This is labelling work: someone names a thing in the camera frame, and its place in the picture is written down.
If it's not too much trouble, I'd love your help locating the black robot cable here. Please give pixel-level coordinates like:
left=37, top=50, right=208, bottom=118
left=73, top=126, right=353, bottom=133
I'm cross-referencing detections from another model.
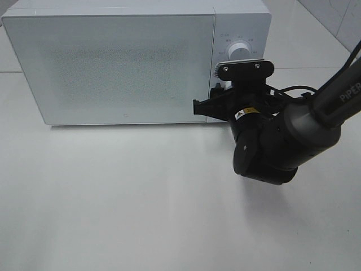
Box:
left=267, top=41, right=361, bottom=99

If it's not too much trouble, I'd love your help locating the upper white power knob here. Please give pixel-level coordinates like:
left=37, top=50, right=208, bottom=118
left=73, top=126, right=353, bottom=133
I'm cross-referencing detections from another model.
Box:
left=227, top=41, right=251, bottom=61

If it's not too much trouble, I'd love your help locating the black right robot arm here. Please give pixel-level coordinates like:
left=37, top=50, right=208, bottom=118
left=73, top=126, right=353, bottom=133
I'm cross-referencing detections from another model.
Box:
left=193, top=46, right=360, bottom=185

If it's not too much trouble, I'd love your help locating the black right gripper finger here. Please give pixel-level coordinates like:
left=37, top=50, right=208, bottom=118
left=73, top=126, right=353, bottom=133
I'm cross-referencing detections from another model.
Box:
left=193, top=99, right=226, bottom=120
left=209, top=83, right=234, bottom=99

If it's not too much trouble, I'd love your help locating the white microwave oven body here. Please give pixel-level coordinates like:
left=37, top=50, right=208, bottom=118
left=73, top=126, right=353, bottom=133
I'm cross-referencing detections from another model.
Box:
left=7, top=0, right=272, bottom=127

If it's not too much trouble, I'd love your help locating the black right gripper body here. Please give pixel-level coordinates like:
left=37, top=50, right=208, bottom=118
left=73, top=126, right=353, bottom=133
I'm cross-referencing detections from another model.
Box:
left=212, top=80, right=278, bottom=121

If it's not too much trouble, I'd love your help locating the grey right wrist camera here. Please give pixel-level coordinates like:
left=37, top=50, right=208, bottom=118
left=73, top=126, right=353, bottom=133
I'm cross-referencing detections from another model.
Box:
left=214, top=59, right=275, bottom=82

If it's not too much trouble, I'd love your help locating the white timer knob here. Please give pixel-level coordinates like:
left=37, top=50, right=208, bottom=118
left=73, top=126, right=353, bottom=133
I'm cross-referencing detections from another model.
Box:
left=215, top=81, right=232, bottom=90

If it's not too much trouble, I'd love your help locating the white microwave door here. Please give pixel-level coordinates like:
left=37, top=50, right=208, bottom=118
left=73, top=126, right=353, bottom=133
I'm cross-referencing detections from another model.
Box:
left=3, top=15, right=214, bottom=125

